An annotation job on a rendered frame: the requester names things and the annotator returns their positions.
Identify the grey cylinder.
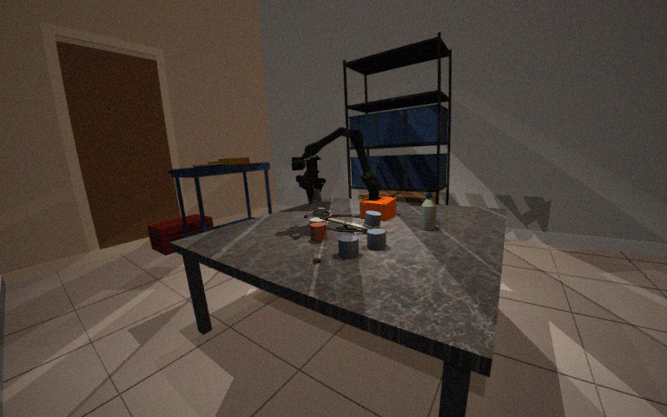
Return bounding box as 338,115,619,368
307,189,322,204
364,210,381,227
338,235,359,260
367,228,386,251

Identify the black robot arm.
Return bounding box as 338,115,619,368
292,128,381,201

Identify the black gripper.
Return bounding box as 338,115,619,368
299,169,326,200

